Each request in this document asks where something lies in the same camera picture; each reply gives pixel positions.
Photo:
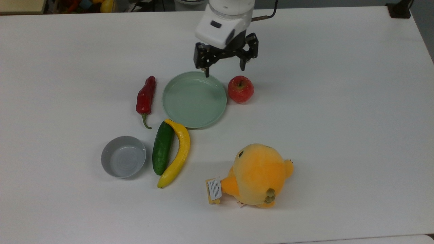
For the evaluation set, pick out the red apple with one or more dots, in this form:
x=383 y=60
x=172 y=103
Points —
x=240 y=89

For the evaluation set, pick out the grey round bowl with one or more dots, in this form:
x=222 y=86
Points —
x=123 y=157

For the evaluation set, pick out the orange plush toy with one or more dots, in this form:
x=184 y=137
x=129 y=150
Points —
x=257 y=173

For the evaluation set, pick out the pale green round plate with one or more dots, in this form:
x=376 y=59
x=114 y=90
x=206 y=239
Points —
x=194 y=100

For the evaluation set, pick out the green cucumber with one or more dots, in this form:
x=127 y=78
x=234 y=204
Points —
x=162 y=147

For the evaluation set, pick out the yellow toy fruit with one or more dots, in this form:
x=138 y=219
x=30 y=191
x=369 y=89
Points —
x=106 y=6

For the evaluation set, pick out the red chili pepper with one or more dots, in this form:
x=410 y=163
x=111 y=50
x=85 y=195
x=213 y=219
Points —
x=145 y=95

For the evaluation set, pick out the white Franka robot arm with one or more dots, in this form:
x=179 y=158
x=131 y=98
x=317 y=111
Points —
x=220 y=27

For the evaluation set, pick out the black square stand base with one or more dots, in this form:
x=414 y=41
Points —
x=399 y=9

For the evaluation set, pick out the wooden board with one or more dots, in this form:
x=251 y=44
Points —
x=22 y=6

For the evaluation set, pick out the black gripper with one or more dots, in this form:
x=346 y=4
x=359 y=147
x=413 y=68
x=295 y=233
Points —
x=223 y=52

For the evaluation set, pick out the yellow banana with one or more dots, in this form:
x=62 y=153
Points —
x=179 y=156

